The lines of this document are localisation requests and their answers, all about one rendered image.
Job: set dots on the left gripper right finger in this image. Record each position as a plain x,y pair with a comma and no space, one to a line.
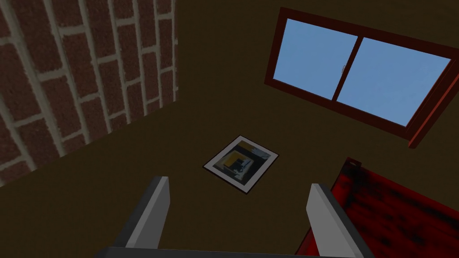
331,224

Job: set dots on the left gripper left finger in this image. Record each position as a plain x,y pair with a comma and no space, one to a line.
148,218

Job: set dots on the red-framed window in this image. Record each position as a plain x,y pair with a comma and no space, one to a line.
358,73

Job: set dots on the white-framed wall picture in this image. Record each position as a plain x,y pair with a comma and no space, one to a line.
241,163

